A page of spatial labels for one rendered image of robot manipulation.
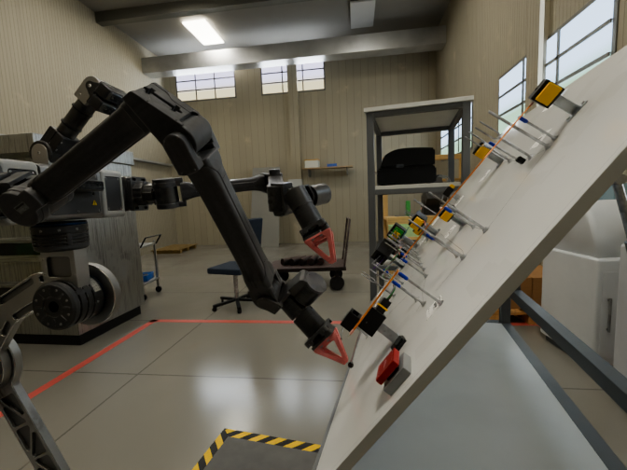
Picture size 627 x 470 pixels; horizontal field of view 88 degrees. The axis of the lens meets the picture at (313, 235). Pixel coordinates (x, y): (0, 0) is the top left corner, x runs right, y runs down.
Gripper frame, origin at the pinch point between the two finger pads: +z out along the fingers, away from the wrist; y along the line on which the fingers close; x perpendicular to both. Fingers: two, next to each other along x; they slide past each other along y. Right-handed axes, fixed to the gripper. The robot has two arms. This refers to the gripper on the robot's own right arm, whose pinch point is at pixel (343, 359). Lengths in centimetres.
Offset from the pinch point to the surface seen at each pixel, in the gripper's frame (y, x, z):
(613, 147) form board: -33, -52, -2
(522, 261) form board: -31.0, -34.4, 1.5
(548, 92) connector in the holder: -11, -68, -12
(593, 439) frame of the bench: 13, -29, 56
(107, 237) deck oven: 253, 167, -232
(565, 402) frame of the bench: 27, -32, 55
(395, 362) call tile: -21.8, -11.3, 2.2
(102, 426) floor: 119, 175, -53
